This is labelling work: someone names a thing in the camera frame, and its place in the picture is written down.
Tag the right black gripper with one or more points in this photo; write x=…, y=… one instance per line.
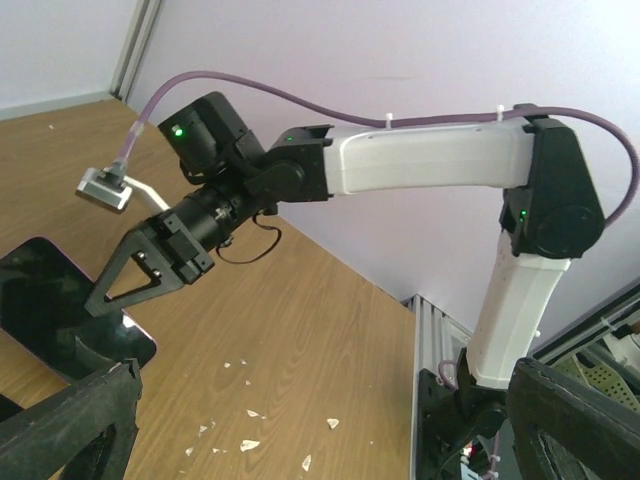
x=148, y=263

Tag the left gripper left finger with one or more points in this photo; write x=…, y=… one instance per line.
x=85, y=431

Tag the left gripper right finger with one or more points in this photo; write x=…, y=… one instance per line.
x=563, y=429

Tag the phone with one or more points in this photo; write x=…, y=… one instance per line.
x=42, y=308

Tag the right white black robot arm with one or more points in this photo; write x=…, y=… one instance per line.
x=551, y=215

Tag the yellow perforated plastic basket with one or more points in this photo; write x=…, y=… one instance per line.
x=601, y=377

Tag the white debris pile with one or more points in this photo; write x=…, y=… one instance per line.
x=258, y=423

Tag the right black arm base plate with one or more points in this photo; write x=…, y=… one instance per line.
x=447, y=421

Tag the aluminium front rail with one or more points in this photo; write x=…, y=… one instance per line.
x=438, y=337

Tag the right aluminium corner post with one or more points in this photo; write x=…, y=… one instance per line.
x=138, y=36

